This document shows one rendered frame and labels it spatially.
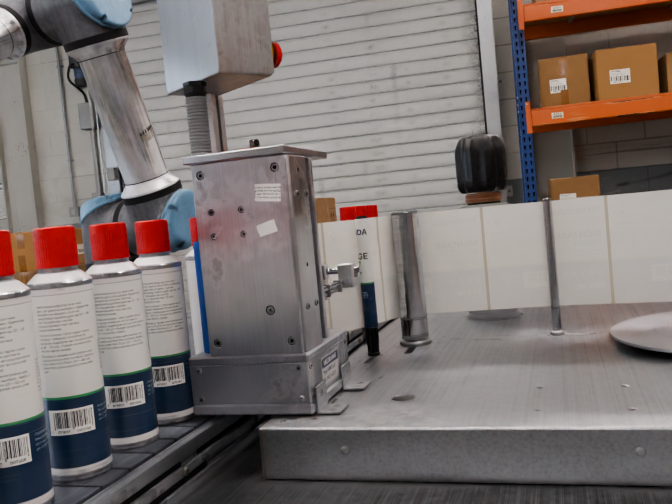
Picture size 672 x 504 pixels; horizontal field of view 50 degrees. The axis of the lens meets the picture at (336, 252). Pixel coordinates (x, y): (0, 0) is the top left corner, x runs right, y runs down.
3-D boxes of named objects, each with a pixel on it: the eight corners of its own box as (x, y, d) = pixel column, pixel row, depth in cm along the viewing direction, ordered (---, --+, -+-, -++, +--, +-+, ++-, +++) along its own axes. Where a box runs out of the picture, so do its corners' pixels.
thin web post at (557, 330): (565, 335, 99) (554, 197, 98) (550, 336, 99) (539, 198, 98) (565, 332, 100) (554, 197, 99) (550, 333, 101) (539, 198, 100)
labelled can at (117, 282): (140, 451, 65) (115, 221, 64) (90, 450, 66) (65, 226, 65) (170, 432, 70) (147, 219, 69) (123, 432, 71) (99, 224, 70)
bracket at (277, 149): (284, 152, 69) (283, 142, 69) (181, 165, 72) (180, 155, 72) (327, 158, 82) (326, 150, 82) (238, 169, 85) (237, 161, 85)
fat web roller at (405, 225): (429, 346, 100) (417, 210, 99) (396, 347, 101) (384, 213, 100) (434, 339, 104) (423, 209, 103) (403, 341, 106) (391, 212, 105)
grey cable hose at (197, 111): (214, 224, 106) (199, 79, 105) (192, 226, 107) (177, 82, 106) (224, 223, 109) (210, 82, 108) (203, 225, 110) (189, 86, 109)
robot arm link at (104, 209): (114, 262, 157) (107, 199, 157) (162, 256, 151) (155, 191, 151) (71, 266, 147) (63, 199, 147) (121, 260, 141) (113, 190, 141)
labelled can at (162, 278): (182, 425, 72) (159, 218, 71) (136, 425, 73) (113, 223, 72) (206, 410, 77) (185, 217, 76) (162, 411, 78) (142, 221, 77)
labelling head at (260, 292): (313, 415, 70) (287, 147, 69) (193, 416, 74) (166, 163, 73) (352, 379, 83) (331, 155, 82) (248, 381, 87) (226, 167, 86)
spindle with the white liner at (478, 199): (519, 319, 115) (504, 130, 114) (463, 321, 118) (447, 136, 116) (522, 310, 124) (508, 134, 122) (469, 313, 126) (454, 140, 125)
